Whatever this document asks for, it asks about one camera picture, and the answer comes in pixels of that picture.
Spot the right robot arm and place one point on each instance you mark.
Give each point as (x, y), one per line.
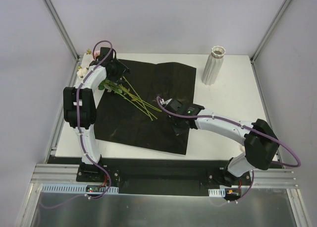
(257, 137)

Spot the black wrapping paper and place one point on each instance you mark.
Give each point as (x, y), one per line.
(131, 115)

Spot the left aluminium frame post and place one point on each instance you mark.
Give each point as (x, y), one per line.
(61, 28)

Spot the right white cable duct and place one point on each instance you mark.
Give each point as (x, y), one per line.
(224, 192)

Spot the pink white flower bouquet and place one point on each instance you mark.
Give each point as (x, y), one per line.
(127, 93)

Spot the right aluminium frame post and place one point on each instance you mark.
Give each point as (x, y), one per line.
(274, 23)

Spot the white cable duct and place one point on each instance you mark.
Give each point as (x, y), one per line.
(224, 192)
(78, 189)

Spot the front aluminium rail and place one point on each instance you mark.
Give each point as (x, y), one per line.
(271, 178)

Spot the white ribbed vase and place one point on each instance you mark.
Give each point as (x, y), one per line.
(213, 65)

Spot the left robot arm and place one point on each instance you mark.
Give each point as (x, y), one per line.
(79, 108)

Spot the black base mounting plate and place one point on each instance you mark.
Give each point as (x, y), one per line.
(156, 177)

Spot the aluminium frame post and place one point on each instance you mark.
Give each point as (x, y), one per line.
(274, 23)
(61, 28)

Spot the left white cable duct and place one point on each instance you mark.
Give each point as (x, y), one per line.
(78, 189)

